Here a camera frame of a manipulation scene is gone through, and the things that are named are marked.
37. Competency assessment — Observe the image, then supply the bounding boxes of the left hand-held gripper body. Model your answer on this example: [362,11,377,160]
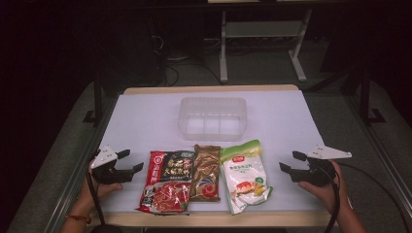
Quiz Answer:
[90,145,135,185]

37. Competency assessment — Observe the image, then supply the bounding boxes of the orange bracelet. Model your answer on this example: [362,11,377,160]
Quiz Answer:
[65,214,93,225]

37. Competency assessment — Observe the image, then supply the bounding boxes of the clear plastic container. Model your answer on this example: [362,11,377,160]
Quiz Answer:
[178,96,248,143]

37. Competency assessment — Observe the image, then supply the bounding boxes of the brown and gold food packet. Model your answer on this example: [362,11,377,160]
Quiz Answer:
[189,144,223,204]

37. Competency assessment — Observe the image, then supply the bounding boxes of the person's left hand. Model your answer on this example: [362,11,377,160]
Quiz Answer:
[74,159,124,214]

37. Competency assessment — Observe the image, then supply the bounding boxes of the white metal desk frame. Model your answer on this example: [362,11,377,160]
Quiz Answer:
[219,8,314,84]

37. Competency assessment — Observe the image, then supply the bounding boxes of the person's right hand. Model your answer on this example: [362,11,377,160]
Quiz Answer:
[297,159,351,216]

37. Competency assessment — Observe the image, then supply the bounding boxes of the aluminium frame rail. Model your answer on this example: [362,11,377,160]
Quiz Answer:
[343,94,412,212]
[43,96,119,233]

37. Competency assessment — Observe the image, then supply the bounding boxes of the red and black food packet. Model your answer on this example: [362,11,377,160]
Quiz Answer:
[136,150,196,216]

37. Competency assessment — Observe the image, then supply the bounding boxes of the black metal stand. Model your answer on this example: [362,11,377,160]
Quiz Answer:
[359,67,387,126]
[82,73,105,128]

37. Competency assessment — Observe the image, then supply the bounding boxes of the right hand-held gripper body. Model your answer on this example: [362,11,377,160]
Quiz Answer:
[290,145,353,188]

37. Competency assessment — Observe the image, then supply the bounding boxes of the black cable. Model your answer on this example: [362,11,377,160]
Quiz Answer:
[336,160,412,233]
[319,163,342,233]
[85,154,109,228]

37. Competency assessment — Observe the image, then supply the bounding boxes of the white and green food packet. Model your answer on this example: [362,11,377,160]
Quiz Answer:
[219,139,274,216]

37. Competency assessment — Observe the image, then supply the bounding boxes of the black floor cables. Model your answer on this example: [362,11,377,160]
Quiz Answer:
[150,33,225,87]

